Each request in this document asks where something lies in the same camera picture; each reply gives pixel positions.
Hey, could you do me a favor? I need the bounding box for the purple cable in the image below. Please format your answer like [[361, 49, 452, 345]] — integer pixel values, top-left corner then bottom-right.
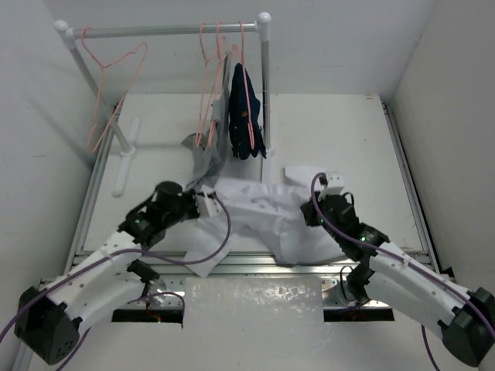
[[311, 172, 495, 371], [0, 192, 233, 371]]

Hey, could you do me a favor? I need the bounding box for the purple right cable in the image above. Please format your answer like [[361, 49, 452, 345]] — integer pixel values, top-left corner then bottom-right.
[[311, 172, 495, 371]]

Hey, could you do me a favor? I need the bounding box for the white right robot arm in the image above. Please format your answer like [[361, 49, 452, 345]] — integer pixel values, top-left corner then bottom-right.
[[301, 194, 494, 367]]

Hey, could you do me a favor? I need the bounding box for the dark navy garment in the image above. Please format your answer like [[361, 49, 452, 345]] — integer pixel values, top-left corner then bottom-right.
[[228, 63, 266, 160]]

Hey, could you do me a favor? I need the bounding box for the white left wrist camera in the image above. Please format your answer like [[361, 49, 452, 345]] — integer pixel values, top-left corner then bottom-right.
[[196, 188, 221, 218]]

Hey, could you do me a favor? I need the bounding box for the white shirt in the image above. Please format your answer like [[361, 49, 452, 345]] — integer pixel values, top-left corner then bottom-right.
[[185, 165, 343, 277]]

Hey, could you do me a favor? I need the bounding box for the aluminium frame rail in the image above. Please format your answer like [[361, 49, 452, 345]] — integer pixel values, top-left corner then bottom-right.
[[11, 94, 480, 371]]

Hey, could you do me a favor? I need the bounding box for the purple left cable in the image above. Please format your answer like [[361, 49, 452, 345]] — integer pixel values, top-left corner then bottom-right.
[[0, 192, 233, 371]]

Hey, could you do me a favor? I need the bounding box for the pink wire hanger with navy garment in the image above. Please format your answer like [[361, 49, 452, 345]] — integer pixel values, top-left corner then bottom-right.
[[232, 21, 255, 150]]

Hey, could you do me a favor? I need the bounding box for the grey shirt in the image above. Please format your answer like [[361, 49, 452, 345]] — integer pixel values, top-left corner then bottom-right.
[[181, 53, 232, 189]]

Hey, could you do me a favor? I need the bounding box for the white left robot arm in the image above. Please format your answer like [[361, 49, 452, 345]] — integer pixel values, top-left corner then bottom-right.
[[14, 181, 216, 365]]

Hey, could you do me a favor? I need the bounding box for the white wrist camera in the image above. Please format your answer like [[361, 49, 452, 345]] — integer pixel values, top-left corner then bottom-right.
[[196, 188, 221, 218], [319, 172, 345, 194]]

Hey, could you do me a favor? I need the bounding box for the white clothes rack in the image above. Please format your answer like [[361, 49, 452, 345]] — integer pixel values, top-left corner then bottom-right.
[[53, 12, 273, 198]]

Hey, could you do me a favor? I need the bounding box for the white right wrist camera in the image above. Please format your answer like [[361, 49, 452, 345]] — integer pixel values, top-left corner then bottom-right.
[[319, 172, 345, 194]]

